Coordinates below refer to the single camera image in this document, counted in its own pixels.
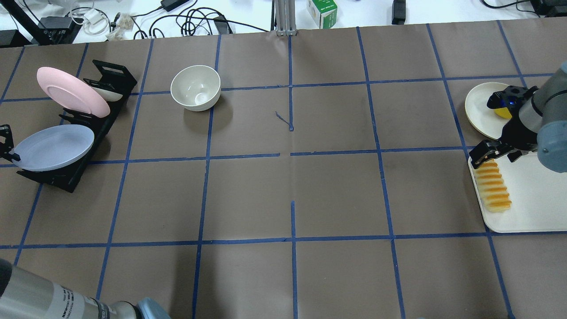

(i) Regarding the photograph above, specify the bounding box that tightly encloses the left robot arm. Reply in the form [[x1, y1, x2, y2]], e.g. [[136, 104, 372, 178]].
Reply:
[[0, 124, 169, 319]]

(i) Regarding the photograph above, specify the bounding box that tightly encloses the white rectangular tray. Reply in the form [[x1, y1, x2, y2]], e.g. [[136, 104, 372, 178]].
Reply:
[[473, 153, 567, 233]]

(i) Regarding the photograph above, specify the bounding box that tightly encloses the cream round plate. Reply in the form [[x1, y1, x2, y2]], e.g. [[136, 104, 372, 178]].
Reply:
[[465, 82, 509, 140]]

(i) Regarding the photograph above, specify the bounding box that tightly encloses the yellow ridged bread loaf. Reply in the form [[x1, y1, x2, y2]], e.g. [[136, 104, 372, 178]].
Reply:
[[473, 159, 512, 213]]

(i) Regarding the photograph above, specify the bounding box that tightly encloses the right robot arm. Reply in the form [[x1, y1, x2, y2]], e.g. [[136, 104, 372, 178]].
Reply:
[[469, 62, 567, 173]]

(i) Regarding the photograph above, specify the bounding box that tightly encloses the pink plate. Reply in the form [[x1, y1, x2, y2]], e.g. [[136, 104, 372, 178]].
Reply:
[[36, 66, 111, 118]]

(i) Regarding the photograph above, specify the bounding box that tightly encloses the aluminium frame post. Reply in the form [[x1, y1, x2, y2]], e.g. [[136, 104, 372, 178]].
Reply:
[[271, 0, 296, 36]]

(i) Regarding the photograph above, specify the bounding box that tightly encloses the light blue plate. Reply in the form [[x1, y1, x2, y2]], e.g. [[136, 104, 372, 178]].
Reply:
[[12, 124, 95, 172]]

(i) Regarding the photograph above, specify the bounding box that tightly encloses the small white dish in rack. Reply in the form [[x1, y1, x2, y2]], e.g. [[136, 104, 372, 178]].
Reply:
[[91, 85, 124, 102]]

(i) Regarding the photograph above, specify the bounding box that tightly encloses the green white carton box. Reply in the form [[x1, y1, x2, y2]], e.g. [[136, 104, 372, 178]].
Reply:
[[307, 0, 338, 29]]

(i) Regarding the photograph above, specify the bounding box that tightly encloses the white ceramic bowl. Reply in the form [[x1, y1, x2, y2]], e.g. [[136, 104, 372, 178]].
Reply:
[[170, 65, 221, 112]]

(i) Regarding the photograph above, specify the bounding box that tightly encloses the yellow lemon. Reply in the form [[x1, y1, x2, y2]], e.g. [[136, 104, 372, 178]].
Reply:
[[494, 107, 512, 120]]

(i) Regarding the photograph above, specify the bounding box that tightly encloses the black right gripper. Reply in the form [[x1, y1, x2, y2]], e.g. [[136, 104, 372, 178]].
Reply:
[[469, 120, 537, 169]]

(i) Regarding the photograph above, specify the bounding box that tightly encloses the black dish rack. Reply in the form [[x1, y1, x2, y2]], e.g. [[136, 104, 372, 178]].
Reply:
[[4, 60, 137, 193]]

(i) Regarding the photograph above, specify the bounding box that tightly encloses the black power adapter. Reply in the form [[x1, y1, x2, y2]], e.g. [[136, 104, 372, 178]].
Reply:
[[391, 0, 407, 25]]

